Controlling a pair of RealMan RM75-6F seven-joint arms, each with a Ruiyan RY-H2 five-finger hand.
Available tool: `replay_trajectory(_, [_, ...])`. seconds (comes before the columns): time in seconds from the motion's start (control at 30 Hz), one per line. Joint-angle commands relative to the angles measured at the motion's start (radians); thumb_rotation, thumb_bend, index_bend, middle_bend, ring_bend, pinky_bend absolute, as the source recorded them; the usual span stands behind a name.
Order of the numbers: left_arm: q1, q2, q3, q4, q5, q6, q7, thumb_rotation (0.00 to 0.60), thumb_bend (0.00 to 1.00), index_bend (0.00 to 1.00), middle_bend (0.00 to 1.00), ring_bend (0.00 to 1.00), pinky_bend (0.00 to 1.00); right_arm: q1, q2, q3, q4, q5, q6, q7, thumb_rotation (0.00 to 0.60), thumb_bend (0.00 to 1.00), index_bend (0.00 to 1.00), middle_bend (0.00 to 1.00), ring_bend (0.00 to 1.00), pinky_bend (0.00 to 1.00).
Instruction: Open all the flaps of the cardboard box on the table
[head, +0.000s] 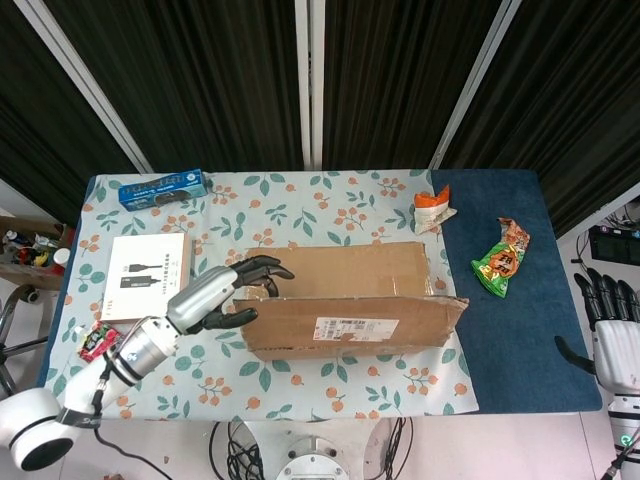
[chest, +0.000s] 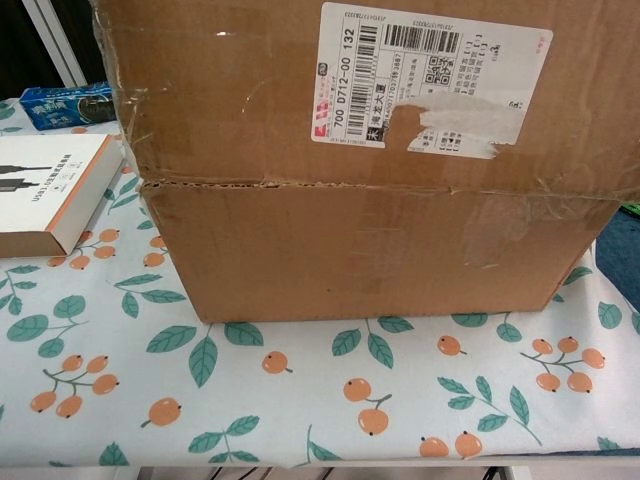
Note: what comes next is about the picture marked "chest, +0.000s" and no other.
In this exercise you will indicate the large brown cardboard box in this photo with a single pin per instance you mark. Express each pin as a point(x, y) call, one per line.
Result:
point(350, 250)

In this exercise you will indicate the leaf and fruit print tablecloth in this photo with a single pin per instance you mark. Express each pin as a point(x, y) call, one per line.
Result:
point(300, 390)

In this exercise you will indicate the blue cookie box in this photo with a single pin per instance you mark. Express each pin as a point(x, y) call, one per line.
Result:
point(60, 107)

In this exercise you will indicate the black pleated curtain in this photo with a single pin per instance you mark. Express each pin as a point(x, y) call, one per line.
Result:
point(10, 50)

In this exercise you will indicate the white slanted frame post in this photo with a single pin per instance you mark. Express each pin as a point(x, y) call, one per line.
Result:
point(55, 40)

